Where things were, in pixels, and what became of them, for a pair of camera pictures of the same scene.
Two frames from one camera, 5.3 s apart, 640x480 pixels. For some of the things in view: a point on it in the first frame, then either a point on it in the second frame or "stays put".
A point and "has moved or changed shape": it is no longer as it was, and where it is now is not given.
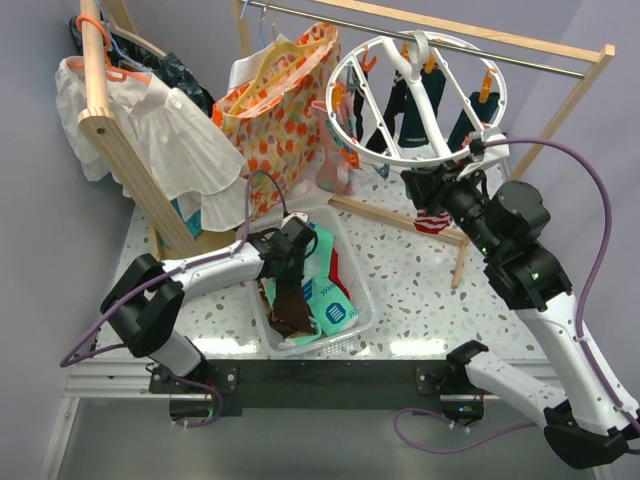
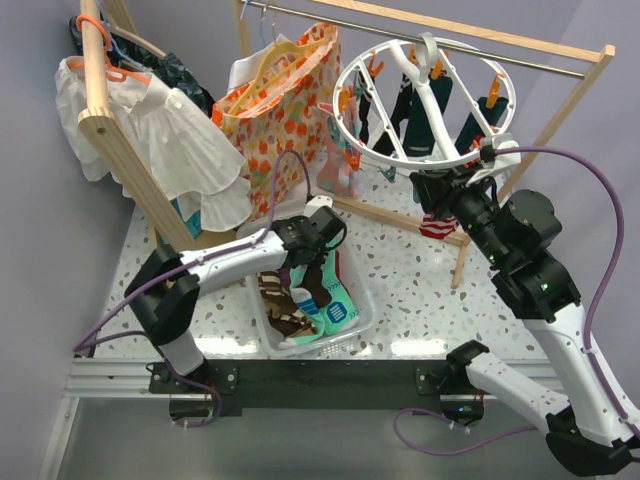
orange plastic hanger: x=112 y=73 stays put
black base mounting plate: x=229 y=387 stays put
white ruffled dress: x=186 y=157 stays put
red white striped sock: x=432 y=222 has moved or changed shape
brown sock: x=290 y=313 -> x=313 y=282
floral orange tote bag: x=272 y=125 stays put
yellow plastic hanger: x=252 y=90 stays put
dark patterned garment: x=171 y=69 stays put
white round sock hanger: x=491 y=147 has moved or changed shape
